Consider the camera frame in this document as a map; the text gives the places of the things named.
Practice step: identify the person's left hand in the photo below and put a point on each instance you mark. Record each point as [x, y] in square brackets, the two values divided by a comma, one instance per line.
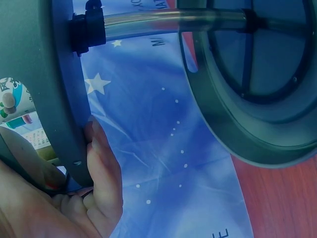
[32, 213]

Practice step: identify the person's left fingers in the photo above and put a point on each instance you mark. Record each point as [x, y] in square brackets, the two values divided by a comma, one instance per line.
[105, 173]

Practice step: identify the grey round device housing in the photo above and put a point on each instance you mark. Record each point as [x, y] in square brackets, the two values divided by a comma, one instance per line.
[49, 74]

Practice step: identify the grey round mesh filter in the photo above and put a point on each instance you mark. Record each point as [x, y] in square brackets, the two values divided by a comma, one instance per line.
[237, 129]

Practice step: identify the black tube fitting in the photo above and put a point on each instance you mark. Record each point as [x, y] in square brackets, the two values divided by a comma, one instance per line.
[86, 29]

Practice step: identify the clear plastic tube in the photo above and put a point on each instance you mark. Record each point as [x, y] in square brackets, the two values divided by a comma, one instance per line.
[161, 22]

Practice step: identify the black tube collar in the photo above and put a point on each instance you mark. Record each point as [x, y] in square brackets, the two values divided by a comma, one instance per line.
[248, 21]

